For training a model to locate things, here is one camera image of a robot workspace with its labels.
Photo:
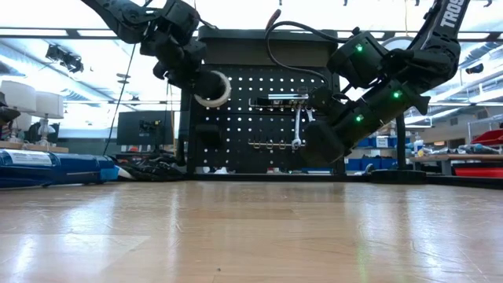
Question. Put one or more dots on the blue storage bins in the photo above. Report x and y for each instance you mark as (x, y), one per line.
(377, 161)

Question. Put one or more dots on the black ceiling spotlight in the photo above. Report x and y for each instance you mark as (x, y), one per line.
(64, 59)

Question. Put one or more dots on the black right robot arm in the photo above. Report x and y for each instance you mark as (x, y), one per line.
(436, 63)

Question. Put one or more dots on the black spirit level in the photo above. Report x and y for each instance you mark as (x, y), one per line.
(287, 96)

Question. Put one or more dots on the white shade table lamp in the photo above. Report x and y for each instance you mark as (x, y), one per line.
(49, 104)
(17, 96)

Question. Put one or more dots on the black pegboard cart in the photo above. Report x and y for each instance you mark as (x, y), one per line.
(255, 49)

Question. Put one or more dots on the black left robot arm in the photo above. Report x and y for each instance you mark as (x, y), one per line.
(118, 19)

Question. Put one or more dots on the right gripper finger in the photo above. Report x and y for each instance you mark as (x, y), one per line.
(323, 102)

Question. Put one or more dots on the silver combination wrench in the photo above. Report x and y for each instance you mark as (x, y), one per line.
(309, 114)
(297, 126)

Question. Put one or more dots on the black work gloves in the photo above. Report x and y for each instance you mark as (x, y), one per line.
(157, 171)

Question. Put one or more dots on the blue caulking gun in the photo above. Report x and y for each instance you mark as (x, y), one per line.
(59, 167)

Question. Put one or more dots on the red storage bin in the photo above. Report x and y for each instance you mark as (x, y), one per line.
(489, 138)

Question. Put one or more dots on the wooden workbench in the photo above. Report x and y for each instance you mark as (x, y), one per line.
(452, 158)

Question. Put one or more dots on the black computer monitor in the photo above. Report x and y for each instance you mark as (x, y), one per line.
(133, 129)

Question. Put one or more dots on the silver pegboard hook rail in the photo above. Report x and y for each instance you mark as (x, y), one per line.
(271, 144)

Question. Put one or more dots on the red plastic box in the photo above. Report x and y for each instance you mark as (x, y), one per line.
(479, 173)

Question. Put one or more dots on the white masking tape roll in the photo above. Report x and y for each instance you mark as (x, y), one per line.
(220, 103)

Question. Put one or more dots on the black pegboard bin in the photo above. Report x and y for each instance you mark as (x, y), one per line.
(208, 135)

